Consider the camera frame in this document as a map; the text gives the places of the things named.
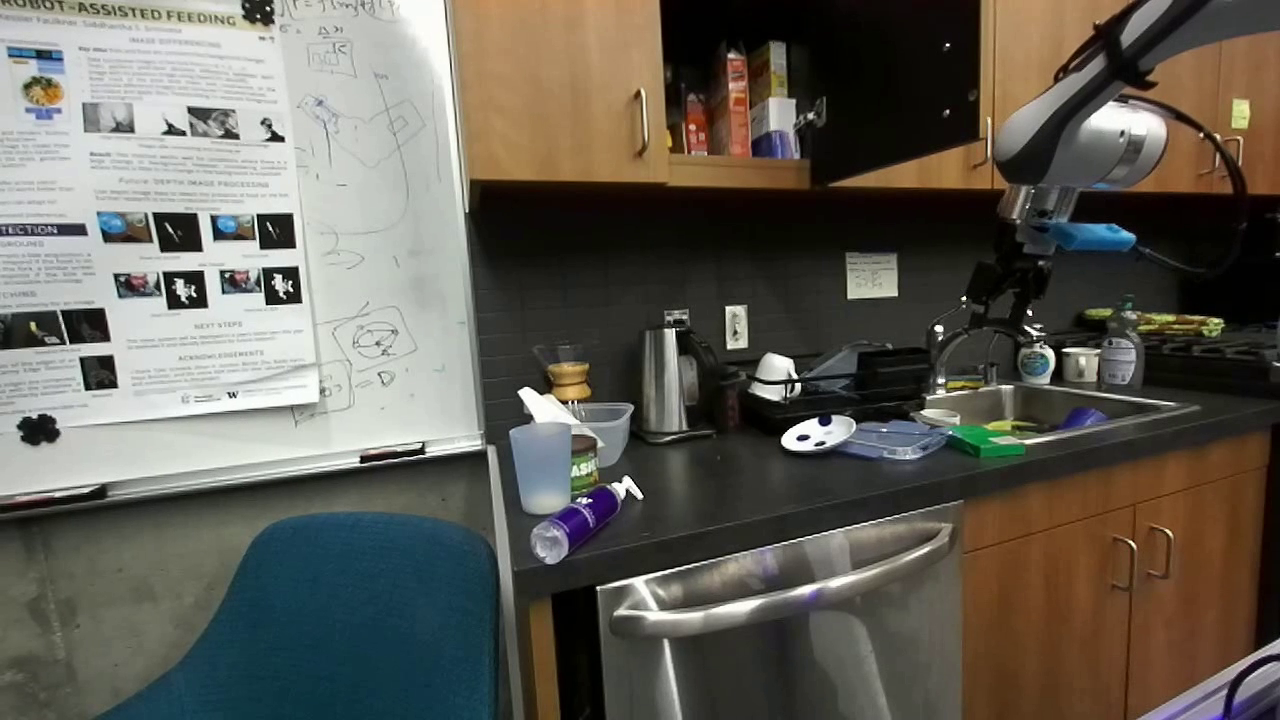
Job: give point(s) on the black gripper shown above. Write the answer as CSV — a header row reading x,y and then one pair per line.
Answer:
x,y
1017,282

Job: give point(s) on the white grey Franka robot arm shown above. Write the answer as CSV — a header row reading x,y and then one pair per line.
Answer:
x,y
1082,141

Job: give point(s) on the wooden cabinet shelf board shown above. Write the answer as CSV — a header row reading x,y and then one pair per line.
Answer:
x,y
742,175

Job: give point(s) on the round soap dispenser blue label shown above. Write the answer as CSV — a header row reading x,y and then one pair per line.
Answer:
x,y
1039,361

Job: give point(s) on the dark curved faucet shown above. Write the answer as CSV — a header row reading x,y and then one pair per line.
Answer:
x,y
948,347

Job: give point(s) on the white mug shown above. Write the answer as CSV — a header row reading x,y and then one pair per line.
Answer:
x,y
1082,366

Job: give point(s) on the stainless steel sink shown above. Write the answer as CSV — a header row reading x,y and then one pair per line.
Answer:
x,y
1041,406

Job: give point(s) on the clear dish soap bottle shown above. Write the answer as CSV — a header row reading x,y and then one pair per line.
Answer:
x,y
1122,352

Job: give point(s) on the purple item in sink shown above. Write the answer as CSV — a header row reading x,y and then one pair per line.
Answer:
x,y
1087,416

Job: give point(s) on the green sponge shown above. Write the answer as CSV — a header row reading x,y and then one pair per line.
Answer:
x,y
987,441

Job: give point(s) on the black dish rack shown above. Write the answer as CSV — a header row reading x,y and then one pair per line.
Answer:
x,y
886,379

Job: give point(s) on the yellow green package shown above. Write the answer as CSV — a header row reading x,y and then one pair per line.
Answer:
x,y
1166,322

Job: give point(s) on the blue plastic lid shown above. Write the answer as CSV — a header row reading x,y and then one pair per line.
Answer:
x,y
895,441

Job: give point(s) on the wooden drawer front panel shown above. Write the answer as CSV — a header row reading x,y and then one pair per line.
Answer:
x,y
1107,494

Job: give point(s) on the black countertop appliance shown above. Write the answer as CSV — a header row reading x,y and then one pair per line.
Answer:
x,y
1223,366

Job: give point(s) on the white round plate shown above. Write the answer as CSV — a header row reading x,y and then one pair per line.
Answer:
x,y
817,435

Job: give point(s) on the white power outlet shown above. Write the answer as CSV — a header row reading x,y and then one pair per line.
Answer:
x,y
737,326

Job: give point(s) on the black mug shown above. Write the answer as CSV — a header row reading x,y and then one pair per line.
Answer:
x,y
727,399

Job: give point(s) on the purple white box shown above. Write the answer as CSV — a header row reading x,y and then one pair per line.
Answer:
x,y
773,130

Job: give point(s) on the yellow sticky note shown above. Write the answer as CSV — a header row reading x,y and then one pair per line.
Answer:
x,y
1242,114

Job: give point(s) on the yellow box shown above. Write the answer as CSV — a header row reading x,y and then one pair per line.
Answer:
x,y
769,68

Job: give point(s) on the stainless steel kettle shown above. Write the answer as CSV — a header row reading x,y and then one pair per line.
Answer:
x,y
660,383

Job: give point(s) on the tall orange red box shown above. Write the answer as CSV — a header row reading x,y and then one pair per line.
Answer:
x,y
729,105

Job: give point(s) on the small red box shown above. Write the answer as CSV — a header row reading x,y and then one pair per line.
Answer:
x,y
694,126

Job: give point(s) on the stainless steel dishwasher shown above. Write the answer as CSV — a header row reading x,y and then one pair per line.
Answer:
x,y
803,652

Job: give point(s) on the clear plastic container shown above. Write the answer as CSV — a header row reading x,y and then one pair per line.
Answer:
x,y
611,429

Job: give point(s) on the purple white object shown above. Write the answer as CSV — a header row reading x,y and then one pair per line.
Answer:
x,y
1223,692

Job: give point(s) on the glass carafe with wooden collar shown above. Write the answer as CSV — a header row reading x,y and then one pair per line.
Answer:
x,y
571,379

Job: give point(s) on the green jar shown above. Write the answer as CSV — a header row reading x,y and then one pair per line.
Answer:
x,y
585,468

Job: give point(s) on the purple spray bottle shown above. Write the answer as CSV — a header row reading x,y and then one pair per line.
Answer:
x,y
582,522

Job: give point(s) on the white paper tissue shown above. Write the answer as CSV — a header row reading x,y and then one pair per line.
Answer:
x,y
543,406

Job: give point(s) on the translucent plastic cup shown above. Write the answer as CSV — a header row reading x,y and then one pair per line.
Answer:
x,y
543,465

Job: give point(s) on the white whiteboard with drawings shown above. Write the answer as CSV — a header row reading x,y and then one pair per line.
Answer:
x,y
385,267

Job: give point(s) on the black whiteboard marker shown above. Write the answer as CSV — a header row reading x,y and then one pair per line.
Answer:
x,y
393,453
54,498

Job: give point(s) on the blue upholstered chair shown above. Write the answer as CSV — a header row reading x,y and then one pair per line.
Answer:
x,y
344,625

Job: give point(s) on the black flower magnet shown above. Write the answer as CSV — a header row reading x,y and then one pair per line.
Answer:
x,y
38,429
259,11

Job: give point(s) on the research poster with photos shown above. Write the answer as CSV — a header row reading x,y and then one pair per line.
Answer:
x,y
146,160

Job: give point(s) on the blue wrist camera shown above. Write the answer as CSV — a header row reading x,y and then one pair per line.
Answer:
x,y
1089,236

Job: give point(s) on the white switch plate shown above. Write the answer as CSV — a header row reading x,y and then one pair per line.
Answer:
x,y
874,273

